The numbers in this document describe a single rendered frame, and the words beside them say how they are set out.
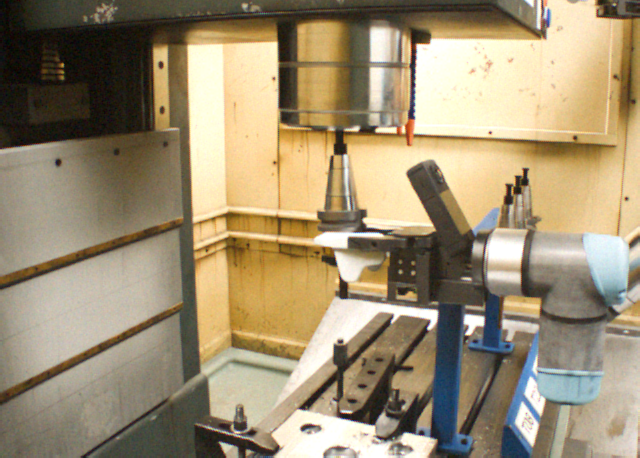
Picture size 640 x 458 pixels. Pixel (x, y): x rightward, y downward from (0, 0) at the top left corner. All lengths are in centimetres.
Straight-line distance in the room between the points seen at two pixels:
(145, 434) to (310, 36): 86
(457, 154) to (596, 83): 41
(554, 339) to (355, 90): 35
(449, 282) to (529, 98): 105
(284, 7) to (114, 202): 52
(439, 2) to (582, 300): 34
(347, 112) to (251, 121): 132
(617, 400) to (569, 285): 101
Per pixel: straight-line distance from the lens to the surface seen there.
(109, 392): 119
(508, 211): 116
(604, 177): 176
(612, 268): 71
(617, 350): 182
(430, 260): 76
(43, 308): 103
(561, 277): 72
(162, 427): 136
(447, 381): 110
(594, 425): 166
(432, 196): 75
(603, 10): 110
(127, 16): 82
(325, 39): 73
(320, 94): 73
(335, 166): 81
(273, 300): 212
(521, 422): 116
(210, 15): 75
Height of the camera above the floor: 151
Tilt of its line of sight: 12 degrees down
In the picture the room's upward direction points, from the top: straight up
